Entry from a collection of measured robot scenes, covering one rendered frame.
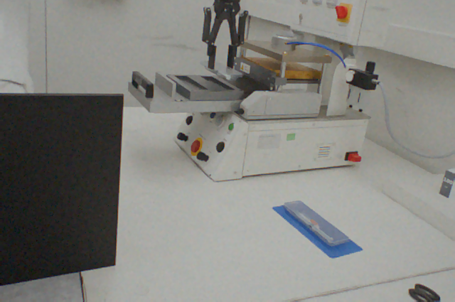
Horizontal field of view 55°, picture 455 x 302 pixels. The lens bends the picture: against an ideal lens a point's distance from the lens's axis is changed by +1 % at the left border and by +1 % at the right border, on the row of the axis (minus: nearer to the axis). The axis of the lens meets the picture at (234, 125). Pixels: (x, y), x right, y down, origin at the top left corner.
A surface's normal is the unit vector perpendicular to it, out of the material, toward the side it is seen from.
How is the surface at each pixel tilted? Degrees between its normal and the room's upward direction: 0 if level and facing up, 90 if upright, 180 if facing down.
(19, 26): 78
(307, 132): 90
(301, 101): 90
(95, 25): 90
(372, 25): 90
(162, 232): 0
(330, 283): 0
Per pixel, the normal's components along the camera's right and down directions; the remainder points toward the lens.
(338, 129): 0.46, 0.33
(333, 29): -0.88, 0.04
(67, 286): 0.12, -0.94
